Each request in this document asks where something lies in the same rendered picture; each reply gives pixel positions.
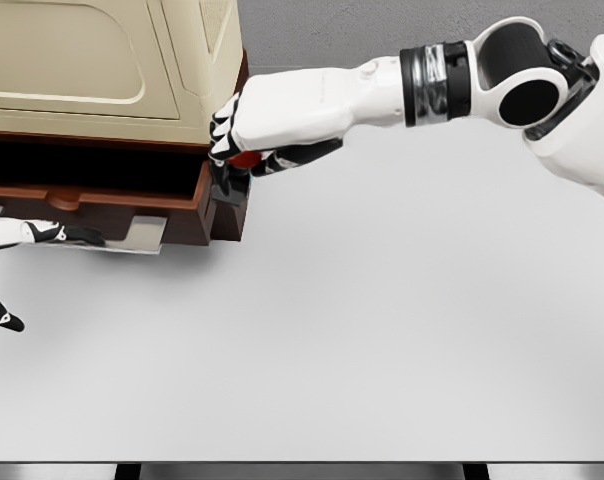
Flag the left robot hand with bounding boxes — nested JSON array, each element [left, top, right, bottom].
[[0, 215, 107, 334]]

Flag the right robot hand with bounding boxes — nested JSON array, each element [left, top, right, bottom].
[[208, 62, 356, 178]]

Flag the brown wooden cabinet drawer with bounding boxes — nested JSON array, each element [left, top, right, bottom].
[[0, 160, 218, 256]]

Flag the beige cabinet with brown base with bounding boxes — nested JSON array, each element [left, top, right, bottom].
[[0, 0, 254, 245]]

